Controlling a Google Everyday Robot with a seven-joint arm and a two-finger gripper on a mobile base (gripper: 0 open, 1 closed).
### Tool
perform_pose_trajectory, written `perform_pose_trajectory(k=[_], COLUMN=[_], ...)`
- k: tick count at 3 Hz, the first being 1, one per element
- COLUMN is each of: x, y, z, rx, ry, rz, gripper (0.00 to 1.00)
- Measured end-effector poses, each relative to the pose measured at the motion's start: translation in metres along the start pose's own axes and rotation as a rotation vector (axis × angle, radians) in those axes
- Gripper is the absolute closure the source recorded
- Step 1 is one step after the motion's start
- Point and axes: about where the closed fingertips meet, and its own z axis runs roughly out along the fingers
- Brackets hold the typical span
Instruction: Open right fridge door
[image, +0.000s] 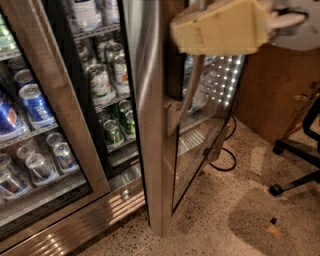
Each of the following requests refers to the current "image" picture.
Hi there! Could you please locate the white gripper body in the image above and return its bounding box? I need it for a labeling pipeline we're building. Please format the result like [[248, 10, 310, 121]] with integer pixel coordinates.
[[269, 0, 320, 51]]

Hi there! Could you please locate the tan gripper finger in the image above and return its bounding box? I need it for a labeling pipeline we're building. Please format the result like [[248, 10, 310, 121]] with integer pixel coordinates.
[[170, 0, 272, 56]]

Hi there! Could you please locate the glass fridge door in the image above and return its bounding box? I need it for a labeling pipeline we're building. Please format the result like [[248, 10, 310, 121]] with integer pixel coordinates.
[[121, 0, 245, 236], [0, 0, 110, 252]]

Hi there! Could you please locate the steel fridge base grille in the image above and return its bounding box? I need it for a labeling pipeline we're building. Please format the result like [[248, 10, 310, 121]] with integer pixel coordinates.
[[0, 163, 145, 256]]

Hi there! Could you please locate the black office chair base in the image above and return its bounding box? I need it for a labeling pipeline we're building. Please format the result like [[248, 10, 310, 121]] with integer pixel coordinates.
[[269, 97, 320, 197]]

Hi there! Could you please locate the front 7up can left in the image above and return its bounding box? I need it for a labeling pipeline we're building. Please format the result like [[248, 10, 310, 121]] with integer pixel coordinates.
[[114, 55, 130, 94]]

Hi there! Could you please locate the green soda can front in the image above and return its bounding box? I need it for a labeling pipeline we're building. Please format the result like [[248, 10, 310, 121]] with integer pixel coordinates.
[[125, 110, 136, 138]]

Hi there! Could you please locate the green soda can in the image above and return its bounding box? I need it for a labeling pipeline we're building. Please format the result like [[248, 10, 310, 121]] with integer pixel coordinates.
[[103, 119, 124, 148], [125, 110, 136, 138]]

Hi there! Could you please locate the silver blue can lower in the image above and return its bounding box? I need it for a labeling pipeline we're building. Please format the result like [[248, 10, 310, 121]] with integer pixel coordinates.
[[53, 142, 78, 173]]

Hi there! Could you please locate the front blue Pepsi can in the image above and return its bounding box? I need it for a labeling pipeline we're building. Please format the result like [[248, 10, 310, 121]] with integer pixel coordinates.
[[19, 84, 56, 129]]

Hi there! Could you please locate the silver can lower left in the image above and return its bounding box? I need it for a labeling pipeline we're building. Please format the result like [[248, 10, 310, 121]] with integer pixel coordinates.
[[25, 153, 58, 186]]

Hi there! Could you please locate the large Pepsi can left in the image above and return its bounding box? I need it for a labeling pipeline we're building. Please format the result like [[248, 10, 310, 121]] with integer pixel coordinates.
[[0, 93, 27, 141]]

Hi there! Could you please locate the black power cable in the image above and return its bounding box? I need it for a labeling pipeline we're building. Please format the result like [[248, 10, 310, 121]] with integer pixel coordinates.
[[209, 114, 238, 172]]

